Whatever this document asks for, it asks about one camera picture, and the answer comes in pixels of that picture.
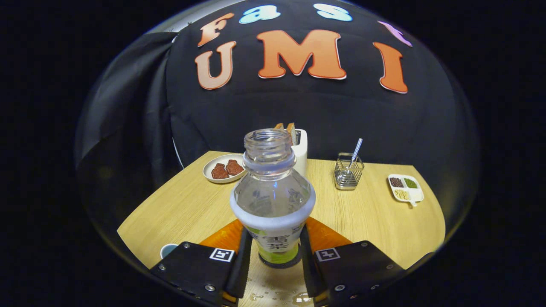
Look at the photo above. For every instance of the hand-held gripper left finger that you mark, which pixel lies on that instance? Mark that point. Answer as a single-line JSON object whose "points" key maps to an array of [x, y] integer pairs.
{"points": [[244, 264]]}

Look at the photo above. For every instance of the brown meat piece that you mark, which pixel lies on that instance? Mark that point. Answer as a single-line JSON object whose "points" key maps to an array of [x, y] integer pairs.
{"points": [[219, 171], [234, 167]]}

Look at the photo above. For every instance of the pile of dark red beans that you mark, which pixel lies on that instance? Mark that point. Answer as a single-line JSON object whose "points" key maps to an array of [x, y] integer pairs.
{"points": [[396, 182]]}

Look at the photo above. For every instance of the pile of green beans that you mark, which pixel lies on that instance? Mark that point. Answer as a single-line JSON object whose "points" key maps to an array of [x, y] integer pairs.
{"points": [[410, 183]]}

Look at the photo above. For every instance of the clear plastic juice bottle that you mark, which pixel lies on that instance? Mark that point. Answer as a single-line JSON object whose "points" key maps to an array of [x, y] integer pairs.
{"points": [[273, 204]]}

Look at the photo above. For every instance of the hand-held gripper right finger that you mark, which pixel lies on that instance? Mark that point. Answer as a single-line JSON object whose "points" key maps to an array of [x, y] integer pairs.
{"points": [[308, 264]]}

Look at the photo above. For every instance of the wooden table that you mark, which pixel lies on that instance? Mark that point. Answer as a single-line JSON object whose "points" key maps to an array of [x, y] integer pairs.
{"points": [[362, 221]]}

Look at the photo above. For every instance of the white divided dish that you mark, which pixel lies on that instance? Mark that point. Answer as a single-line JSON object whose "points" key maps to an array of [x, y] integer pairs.
{"points": [[417, 195]]}

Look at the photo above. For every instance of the white cup with blue inside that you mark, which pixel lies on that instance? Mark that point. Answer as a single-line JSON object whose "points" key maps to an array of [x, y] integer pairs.
{"points": [[167, 248]]}

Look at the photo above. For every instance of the white oval plate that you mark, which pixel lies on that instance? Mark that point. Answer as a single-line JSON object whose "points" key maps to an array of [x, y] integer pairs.
{"points": [[219, 158]]}

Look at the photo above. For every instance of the pile of yellow beans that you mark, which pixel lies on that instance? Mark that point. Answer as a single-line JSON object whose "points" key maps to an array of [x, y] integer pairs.
{"points": [[401, 194]]}

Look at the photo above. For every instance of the white toaster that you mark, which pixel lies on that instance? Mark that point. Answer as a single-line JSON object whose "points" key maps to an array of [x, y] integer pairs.
{"points": [[301, 157]]}

